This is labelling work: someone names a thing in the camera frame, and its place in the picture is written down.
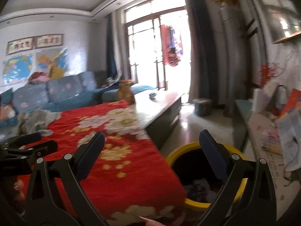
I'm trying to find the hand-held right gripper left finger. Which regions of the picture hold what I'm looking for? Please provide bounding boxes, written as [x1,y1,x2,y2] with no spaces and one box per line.
[25,131,105,226]

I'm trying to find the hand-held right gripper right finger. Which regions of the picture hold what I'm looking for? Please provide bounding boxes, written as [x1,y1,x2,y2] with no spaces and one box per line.
[199,129,278,226]

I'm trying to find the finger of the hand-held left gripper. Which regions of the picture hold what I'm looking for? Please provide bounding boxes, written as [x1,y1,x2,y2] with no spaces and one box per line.
[5,140,58,157]
[0,132,43,148]

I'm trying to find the yellow trash bin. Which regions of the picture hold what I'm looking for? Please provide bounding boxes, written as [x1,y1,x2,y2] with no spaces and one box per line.
[165,142,250,213]

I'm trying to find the person's left hand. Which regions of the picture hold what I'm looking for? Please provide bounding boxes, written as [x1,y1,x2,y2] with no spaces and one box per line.
[9,180,26,202]

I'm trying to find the person's right hand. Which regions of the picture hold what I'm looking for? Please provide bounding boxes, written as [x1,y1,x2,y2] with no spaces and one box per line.
[139,215,165,226]

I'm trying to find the light blue crumpled cloth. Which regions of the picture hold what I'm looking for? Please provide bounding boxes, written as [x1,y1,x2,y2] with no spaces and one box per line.
[17,108,62,134]

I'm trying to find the blue storage box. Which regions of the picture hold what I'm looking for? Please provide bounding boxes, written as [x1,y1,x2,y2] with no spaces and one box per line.
[193,98,212,117]

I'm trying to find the glass television stand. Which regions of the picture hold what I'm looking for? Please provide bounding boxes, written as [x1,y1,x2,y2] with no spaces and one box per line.
[234,99,301,217]

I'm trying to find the red floral blanket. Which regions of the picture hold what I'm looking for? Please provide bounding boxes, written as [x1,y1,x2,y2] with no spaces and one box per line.
[17,99,187,226]

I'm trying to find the red pink clothes pile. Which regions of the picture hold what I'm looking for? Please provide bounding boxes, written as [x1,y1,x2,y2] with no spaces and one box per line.
[27,72,51,85]

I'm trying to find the blue patterned sofa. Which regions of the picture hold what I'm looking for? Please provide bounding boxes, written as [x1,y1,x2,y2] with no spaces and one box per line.
[0,71,156,128]

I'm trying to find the low coffee table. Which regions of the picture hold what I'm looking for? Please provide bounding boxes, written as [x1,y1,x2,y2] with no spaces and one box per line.
[128,91,185,149]

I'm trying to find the world map poster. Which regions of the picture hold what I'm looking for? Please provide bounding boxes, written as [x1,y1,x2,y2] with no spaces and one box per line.
[2,54,33,85]

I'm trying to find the white paper roll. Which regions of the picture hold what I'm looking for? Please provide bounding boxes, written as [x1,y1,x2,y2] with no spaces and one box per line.
[253,88,266,113]

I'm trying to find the orange cat-shaped paper bag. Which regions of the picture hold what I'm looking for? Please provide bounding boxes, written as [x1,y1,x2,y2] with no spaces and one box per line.
[118,80,136,105]

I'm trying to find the yellow cloth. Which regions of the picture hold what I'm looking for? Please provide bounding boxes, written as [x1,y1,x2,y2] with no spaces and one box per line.
[49,65,65,79]

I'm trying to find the printed paper sheets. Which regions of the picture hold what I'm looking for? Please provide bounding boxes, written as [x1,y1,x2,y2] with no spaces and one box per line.
[276,109,301,172]

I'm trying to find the colourful country map poster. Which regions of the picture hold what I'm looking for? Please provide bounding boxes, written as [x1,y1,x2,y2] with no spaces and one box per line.
[35,48,70,76]

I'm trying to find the framed cartoon picture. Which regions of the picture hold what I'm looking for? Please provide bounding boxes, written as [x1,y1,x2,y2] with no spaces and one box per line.
[35,34,64,49]
[6,37,34,56]

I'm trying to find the grey standing air conditioner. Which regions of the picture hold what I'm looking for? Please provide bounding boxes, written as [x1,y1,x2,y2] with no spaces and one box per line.
[219,6,238,118]

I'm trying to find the red printed book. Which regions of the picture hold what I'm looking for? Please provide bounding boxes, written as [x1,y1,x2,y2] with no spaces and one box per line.
[279,89,301,119]

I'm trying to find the red berry branches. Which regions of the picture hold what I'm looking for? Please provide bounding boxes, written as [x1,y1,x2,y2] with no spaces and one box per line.
[257,63,285,85]

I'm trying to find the dark grey curtain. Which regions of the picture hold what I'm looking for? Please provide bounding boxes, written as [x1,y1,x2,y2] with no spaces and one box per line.
[183,0,219,104]

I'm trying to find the dark blue curtain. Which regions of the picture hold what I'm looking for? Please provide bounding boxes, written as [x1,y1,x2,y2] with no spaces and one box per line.
[106,13,118,76]

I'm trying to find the hanging laundry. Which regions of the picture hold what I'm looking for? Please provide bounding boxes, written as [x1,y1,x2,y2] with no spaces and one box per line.
[160,24,184,67]

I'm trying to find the balcony glass door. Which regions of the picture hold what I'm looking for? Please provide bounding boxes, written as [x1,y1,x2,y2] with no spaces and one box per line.
[122,0,191,92]

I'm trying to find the small bucket with black handle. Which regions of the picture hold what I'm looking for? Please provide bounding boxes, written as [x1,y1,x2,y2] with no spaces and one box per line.
[273,85,288,110]

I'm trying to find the wall television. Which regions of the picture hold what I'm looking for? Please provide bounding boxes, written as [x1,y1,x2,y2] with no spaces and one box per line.
[256,0,301,44]

